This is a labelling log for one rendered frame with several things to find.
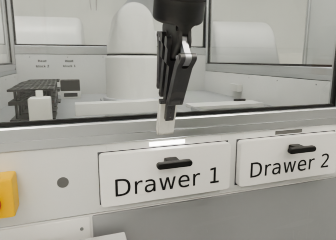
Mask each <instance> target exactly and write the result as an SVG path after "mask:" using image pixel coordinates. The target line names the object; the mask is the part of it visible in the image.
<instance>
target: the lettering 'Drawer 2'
mask: <svg viewBox="0 0 336 240"><path fill-rule="evenodd" d="M324 155H327V159H326V161H325V162H324V163H323V164H322V166H321V168H323V167H328V165H326V166H324V164H325V163H326V162H327V160H328V159H329V155H328V154H327V153H325V154H323V155H322V157H323V156H324ZM312 160H314V158H313V159H312ZM312 160H311V159H310V160H309V167H308V169H310V167H311V161H312ZM302 161H304V164H301V165H300V163H301V162H302ZM253 164H258V165H259V166H260V171H259V174H257V175H254V176H253ZM295 164H296V161H294V164H293V168H292V164H291V162H289V163H288V166H287V168H286V163H285V162H284V169H285V173H287V172H288V169H289V165H290V169H291V172H293V170H294V167H295ZM306 164H307V163H306V161H305V160H301V161H300V162H299V163H298V169H299V170H300V171H303V170H305V169H306V168H304V169H300V166H304V165H306ZM273 165H279V167H276V168H274V169H273V170H272V173H273V174H278V173H279V174H280V172H281V165H280V164H279V163H275V164H273ZM268 166H271V164H269V165H265V176H266V175H267V167H268ZM278 168H279V170H278V172H277V173H274V170H275V169H278ZM261 172H262V165H261V164H260V163H258V162H254V163H251V169H250V177H251V178H252V177H257V176H259V175H260V174H261Z"/></svg>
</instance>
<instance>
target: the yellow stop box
mask: <svg viewBox="0 0 336 240"><path fill-rule="evenodd" d="M0 201H1V209H0V219H1V218H7V217H13V216H15V215H16V212H17V209H18V207H19V204H20V203H19V193H18V183H17V174H16V172H15V171H6V172H0Z"/></svg>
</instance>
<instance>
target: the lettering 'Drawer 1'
mask: <svg viewBox="0 0 336 240"><path fill-rule="evenodd" d="M210 170H214V173H213V181H210V183H216V182H219V180H217V181H216V167H214V168H211V169H210ZM197 175H200V173H197V174H193V186H195V178H196V176H197ZM182 177H187V180H181V178H182ZM175 178H176V177H175V176H174V177H173V180H172V184H171V183H170V179H169V177H167V178H166V180H165V184H164V185H163V182H162V178H160V179H159V180H160V183H161V187H162V190H165V188H166V184H167V181H168V183H169V187H170V189H172V188H173V185H174V181H175ZM189 180H190V178H189V176H188V175H182V176H181V177H180V178H179V180H178V183H179V186H180V187H188V186H189V184H188V185H185V186H183V185H181V182H185V181H189ZM118 181H125V182H127V184H128V189H127V192H125V193H123V194H118ZM148 181H152V182H153V184H148V185H146V186H145V191H146V192H152V191H156V183H155V181H154V180H153V179H148V180H146V181H145V182H148ZM140 182H143V181H142V180H140V181H138V182H137V181H135V194H137V185H138V183H140ZM151 185H153V189H152V190H147V187H148V186H151ZM130 188H131V185H130V182H129V181H128V180H127V179H116V180H115V196H116V197H117V196H123V195H126V194H128V193H129V191H130Z"/></svg>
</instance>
